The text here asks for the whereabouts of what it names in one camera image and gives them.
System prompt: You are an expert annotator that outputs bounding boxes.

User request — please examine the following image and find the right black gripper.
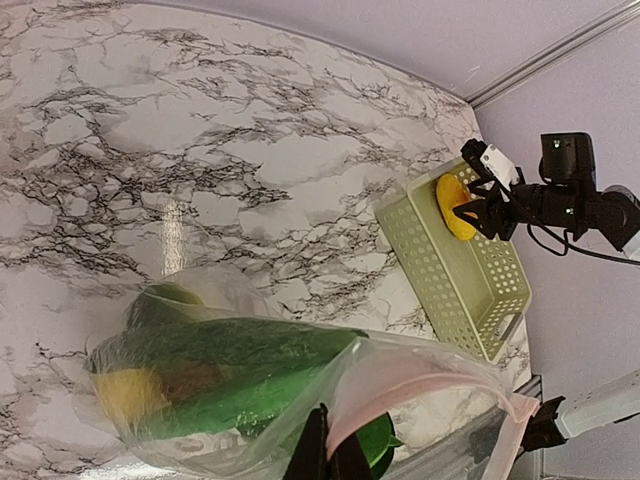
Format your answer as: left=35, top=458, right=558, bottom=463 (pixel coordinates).
left=453, top=178, right=628, bottom=240

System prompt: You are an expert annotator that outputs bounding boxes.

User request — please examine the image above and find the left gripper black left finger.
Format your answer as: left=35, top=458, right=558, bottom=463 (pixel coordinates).
left=283, top=404, right=329, bottom=480

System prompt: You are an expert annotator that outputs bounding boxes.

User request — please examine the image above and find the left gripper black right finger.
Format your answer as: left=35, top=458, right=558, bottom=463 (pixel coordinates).
left=329, top=433, right=374, bottom=480

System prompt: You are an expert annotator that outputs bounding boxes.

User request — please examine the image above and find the green white bok choy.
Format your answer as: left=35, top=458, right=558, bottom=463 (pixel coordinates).
left=82, top=282, right=404, bottom=474

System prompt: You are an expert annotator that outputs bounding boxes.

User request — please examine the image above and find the clear zip top bag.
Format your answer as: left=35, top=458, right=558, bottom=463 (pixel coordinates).
left=74, top=266, right=540, bottom=479

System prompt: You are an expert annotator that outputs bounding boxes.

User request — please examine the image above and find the brown bread bun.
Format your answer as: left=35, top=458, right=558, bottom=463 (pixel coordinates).
left=160, top=362, right=226, bottom=403

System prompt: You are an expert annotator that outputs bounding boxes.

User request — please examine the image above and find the yellow lemon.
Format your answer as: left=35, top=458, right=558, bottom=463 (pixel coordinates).
left=93, top=368, right=170, bottom=424

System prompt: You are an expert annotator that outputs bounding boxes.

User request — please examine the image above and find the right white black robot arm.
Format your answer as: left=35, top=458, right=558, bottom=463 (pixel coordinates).
left=453, top=132, right=639, bottom=266

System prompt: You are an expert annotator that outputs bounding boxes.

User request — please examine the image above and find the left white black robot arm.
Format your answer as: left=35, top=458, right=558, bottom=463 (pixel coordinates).
left=284, top=371, right=639, bottom=479

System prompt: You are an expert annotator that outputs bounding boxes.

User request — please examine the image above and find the beige perforated plastic basket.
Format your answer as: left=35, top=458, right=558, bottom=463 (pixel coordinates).
left=374, top=159, right=531, bottom=363

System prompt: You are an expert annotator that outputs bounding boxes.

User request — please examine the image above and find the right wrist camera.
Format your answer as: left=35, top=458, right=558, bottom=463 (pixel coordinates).
left=461, top=138, right=521, bottom=189

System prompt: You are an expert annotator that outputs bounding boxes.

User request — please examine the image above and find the right aluminium frame post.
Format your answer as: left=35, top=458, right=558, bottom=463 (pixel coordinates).
left=465, top=1, right=639, bottom=109

